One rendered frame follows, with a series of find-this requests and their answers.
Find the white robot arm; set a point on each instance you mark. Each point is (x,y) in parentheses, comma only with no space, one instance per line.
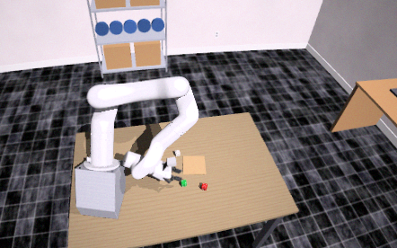
(106,98)

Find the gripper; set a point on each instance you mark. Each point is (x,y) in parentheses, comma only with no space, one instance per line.
(166,174)

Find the peach flat mat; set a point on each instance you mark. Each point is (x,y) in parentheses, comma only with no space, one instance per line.
(194,165)

